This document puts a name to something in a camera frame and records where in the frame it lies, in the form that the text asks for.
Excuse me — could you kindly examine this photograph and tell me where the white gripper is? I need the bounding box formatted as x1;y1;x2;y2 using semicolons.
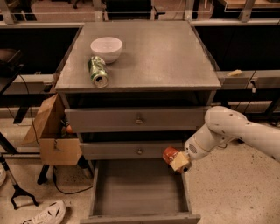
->
170;124;227;173

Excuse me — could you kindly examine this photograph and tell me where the red coke can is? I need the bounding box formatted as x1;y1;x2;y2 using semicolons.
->
163;147;179;165

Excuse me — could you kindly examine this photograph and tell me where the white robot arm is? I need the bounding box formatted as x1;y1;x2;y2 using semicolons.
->
163;106;280;173

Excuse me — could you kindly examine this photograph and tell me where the grey top drawer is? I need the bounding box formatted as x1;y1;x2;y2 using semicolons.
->
65;107;207;133

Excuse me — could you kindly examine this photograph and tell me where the grey open bottom drawer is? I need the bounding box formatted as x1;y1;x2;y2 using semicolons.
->
80;158;200;224

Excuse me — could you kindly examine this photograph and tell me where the grey middle drawer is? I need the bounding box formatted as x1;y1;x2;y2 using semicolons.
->
80;140;185;160

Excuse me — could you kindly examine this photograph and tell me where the grey drawer cabinet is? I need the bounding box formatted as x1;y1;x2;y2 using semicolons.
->
54;20;222;173

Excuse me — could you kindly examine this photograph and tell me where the crushed green soda can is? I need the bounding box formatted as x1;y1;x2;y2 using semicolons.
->
87;56;109;88

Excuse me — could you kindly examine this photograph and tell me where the cream foam scrap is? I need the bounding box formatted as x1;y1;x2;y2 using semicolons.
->
227;69;242;77

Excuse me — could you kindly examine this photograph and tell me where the cardboard box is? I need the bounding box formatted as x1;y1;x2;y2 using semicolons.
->
22;94;82;165

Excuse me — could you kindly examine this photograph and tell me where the white bowl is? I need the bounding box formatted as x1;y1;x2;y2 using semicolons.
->
90;37;123;64

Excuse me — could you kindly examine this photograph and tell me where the white sneaker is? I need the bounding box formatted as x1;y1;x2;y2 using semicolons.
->
21;199;66;224

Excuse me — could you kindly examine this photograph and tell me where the black tripod stand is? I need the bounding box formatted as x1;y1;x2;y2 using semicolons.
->
0;153;39;210

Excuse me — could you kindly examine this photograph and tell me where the black cable right floor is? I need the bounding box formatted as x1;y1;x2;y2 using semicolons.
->
233;69;280;147

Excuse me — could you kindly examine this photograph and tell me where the black floor cable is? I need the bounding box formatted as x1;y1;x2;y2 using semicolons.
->
52;165;94;196

